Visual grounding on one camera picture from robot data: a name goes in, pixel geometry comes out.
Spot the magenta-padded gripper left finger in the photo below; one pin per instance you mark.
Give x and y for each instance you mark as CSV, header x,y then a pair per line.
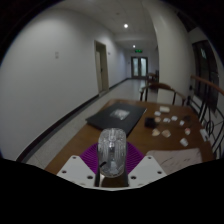
x,y
75,168

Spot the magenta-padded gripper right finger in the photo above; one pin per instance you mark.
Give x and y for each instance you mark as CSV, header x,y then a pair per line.
x,y
148,168

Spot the transparent grey computer mouse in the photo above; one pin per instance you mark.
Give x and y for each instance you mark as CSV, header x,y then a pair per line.
x,y
112,150

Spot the small beige piece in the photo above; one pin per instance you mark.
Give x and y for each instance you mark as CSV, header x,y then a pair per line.
x,y
166,133
155,132

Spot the small white card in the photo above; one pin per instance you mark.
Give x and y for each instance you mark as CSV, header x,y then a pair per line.
x,y
164,109
184,142

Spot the small black box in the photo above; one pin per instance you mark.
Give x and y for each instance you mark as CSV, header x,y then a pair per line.
x,y
150,122

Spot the wooden armchair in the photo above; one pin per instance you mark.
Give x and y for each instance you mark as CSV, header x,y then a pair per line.
x,y
160,88

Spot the metal railing with wooden handrail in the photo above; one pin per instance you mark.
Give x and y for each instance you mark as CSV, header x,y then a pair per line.
x,y
208,110

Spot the glass double door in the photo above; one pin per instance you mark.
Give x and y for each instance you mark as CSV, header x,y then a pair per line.
x,y
139,67

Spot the pale side door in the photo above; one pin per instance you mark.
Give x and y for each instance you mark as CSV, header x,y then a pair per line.
x,y
101,68

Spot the dark window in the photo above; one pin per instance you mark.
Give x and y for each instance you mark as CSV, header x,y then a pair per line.
x,y
204,71

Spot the green exit sign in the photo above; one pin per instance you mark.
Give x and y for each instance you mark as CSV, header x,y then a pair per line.
x,y
138,51

